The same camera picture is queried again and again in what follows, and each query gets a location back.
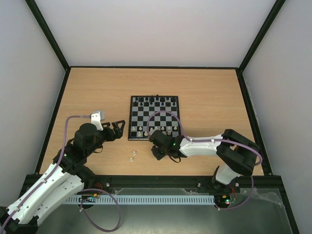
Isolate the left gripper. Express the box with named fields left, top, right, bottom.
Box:
left=86, top=119, right=126, bottom=156

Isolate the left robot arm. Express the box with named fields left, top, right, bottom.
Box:
left=0, top=120, right=125, bottom=234

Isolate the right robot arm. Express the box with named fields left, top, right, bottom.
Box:
left=149, top=129, right=262, bottom=192

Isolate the black and silver chessboard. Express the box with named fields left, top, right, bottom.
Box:
left=128, top=95, right=181, bottom=140

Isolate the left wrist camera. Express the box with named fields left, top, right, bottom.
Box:
left=91, top=110, right=105, bottom=131

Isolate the grey slotted cable duct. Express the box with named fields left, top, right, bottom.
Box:
left=63, top=195, right=215, bottom=205

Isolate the black aluminium frame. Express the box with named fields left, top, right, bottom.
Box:
left=21, top=0, right=299, bottom=234

